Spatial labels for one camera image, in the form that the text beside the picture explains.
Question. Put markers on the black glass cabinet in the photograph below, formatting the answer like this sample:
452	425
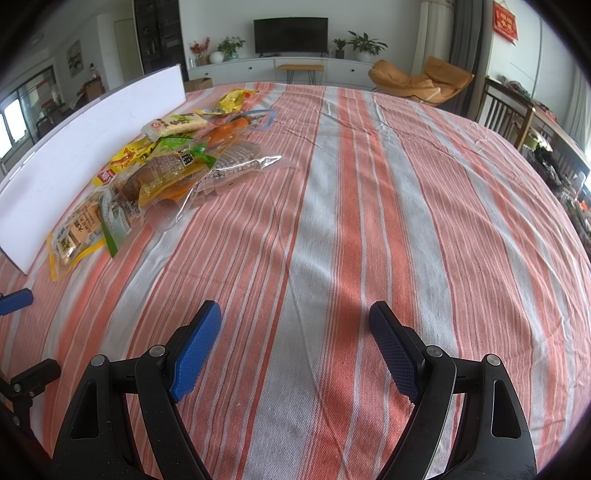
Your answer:
157	37

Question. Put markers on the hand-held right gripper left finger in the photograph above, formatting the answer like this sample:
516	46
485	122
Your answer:
196	355

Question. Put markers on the cream rice cracker packet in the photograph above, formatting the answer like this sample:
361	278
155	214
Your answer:
173	123

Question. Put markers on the orange striped tablecloth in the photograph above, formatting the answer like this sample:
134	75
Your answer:
369	207

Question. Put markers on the orange and yellow snack packet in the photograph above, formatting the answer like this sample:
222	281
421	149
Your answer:
76	230

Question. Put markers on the white television cabinet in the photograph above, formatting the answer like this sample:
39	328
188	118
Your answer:
249	70

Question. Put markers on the white foam board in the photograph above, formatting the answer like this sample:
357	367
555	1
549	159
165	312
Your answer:
69	152

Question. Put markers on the framed wall picture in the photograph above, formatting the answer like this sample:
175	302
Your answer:
74	57

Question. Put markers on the red wall hanging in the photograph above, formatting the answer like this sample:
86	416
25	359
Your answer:
505	21

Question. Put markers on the small potted plant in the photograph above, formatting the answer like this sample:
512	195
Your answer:
340	46

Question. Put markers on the clear packet of brown snack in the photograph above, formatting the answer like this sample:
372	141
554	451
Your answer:
157	174

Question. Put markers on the clear packet with blue edge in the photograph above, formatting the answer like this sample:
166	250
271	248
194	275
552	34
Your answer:
259	121

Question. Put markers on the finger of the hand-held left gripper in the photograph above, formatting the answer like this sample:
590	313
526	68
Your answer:
16	301
34	376

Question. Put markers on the white sheer curtain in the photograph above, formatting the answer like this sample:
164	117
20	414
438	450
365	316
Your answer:
434	27

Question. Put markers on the red flower arrangement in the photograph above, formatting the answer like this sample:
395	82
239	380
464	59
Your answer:
201	50

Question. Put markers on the cardboard box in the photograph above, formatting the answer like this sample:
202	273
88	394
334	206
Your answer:
199	84

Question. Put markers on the dark wooden chair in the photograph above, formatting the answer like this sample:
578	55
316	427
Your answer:
501	110

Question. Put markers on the light green snack packet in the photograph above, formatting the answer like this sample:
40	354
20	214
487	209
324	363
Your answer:
173	144

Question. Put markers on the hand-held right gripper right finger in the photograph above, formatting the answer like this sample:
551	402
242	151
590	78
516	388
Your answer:
397	355

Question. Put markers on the clear packet of brown strips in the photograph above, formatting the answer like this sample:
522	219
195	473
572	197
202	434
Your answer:
240	160

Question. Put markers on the orange lounge chair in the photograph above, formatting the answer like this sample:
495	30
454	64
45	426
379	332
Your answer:
406	82

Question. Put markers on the yellow packet with red label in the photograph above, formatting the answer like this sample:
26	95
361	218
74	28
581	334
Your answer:
121	161

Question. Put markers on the yellow crinkled snack packet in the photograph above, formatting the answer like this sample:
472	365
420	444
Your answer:
233	100

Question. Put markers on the wooden bench with metal legs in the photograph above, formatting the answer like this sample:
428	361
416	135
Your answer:
300	67

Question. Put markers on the white round vase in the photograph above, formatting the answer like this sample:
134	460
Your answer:
217	57

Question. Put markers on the small yellow barcode packet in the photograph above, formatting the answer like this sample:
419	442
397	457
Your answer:
207	112

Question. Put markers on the large plant in white pot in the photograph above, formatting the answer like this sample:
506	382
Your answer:
365	46

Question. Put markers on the green potted plant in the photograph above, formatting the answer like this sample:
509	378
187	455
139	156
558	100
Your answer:
231	46

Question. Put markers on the black television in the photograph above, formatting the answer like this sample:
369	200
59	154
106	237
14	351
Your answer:
291	37

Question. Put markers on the grey curtain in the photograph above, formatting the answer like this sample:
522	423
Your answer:
471	46

